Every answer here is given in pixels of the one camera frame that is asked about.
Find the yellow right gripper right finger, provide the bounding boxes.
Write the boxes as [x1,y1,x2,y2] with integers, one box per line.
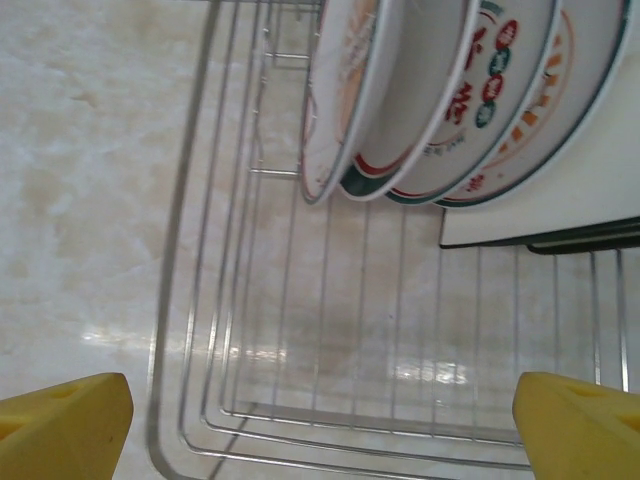
[514,371,640,480]

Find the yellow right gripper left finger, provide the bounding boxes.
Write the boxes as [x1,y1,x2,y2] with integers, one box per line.
[0,372,135,480]

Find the square white plate black rim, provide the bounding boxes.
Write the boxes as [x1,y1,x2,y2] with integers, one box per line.
[527,219,640,257]
[438,0,640,250]

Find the round plate red characters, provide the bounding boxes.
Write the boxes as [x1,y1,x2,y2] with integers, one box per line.
[387,0,564,206]

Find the round plate orange ray pattern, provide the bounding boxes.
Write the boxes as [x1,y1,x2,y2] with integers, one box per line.
[432,0,634,209]

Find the round plate red green rim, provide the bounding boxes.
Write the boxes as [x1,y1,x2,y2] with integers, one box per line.
[339,0,484,202]

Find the round plate orange floral print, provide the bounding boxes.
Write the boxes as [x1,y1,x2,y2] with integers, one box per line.
[298,0,396,206]

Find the chrome wire dish rack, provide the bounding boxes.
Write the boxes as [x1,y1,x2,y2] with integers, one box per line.
[144,0,631,480]

